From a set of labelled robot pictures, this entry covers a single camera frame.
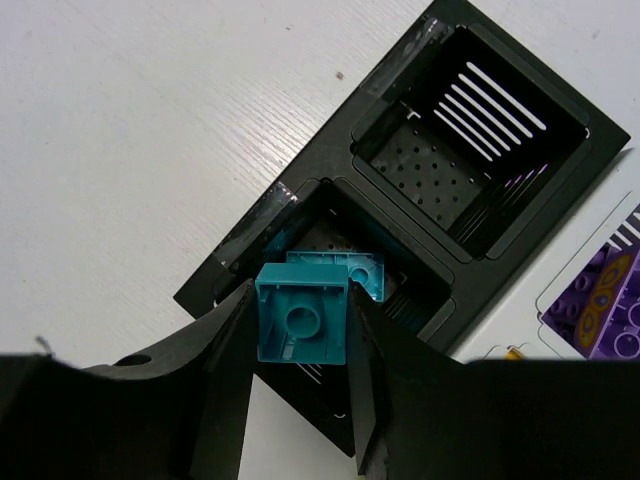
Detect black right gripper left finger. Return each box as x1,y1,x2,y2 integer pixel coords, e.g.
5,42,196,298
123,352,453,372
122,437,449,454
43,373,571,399
1,281,257,479

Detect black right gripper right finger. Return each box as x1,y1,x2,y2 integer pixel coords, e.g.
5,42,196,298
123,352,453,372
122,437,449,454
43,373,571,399
346,283,639,479

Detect teal lego plate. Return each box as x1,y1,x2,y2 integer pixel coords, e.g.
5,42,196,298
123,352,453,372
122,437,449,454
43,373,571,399
286,250,385,303

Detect purple lego brick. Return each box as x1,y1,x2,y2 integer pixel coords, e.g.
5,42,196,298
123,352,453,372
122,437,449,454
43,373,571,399
542,245,639,361

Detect black slotted container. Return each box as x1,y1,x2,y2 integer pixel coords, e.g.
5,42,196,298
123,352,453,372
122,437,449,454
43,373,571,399
172,0,632,458

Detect white slotted container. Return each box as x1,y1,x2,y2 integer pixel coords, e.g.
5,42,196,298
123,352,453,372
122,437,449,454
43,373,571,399
449,149,640,361

